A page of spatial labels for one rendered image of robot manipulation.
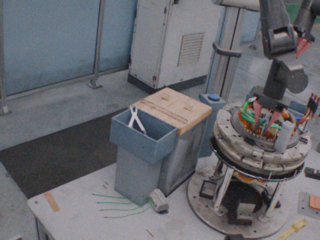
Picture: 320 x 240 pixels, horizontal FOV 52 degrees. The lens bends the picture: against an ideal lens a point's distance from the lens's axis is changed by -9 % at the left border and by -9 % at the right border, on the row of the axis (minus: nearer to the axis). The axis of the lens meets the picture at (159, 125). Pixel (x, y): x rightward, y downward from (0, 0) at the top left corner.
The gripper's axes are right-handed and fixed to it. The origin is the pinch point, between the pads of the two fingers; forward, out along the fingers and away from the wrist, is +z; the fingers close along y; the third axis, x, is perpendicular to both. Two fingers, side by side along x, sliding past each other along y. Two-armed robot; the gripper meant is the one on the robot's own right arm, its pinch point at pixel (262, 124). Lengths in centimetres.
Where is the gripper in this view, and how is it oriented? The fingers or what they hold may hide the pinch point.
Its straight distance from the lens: 98.8
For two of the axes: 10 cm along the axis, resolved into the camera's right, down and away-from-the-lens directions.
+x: 4.5, -3.7, 8.2
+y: 8.8, 3.7, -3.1
